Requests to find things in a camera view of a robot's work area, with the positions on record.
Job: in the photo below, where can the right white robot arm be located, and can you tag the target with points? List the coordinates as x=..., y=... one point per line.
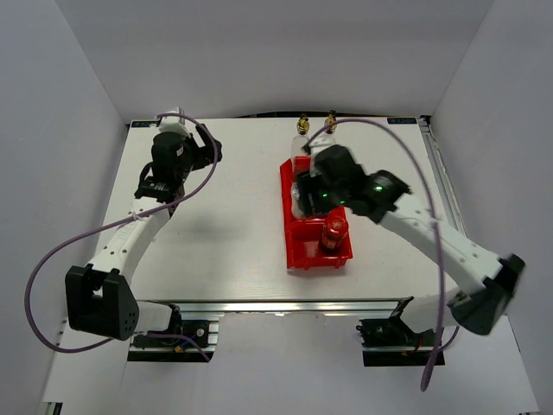
x=486, y=282

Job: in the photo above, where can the right blue table sticker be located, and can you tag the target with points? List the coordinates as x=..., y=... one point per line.
x=401, y=121

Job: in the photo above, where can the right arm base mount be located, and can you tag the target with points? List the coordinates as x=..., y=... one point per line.
x=389, y=342

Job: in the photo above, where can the red lid dark jar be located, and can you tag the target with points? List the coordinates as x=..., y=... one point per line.
x=334, y=230

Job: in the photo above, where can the steel lid white powder jar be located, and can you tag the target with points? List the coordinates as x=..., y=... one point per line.
x=295, y=198

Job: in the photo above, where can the blue table sticker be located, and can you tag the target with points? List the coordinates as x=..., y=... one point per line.
x=401, y=121
x=144, y=124

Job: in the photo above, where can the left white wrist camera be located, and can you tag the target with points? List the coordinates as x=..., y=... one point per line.
x=173, y=123

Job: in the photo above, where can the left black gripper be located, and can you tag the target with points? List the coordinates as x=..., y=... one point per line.
x=203, y=157

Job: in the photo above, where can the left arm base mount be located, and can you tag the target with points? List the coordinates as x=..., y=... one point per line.
x=191, y=337

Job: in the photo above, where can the left blue table sticker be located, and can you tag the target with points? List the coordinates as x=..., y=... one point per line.
x=144, y=124

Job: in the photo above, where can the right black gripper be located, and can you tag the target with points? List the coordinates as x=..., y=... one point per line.
x=308, y=183

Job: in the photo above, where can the red plastic divided bin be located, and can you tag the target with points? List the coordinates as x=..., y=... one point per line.
x=302, y=236

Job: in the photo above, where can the clear glass cruet bottle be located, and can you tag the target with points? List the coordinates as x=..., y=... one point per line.
x=300, y=158

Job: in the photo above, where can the dark sauce cruet bottle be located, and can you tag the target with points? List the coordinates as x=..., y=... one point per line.
x=327, y=137

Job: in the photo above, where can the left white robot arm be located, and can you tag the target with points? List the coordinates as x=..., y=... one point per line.
x=99, y=298

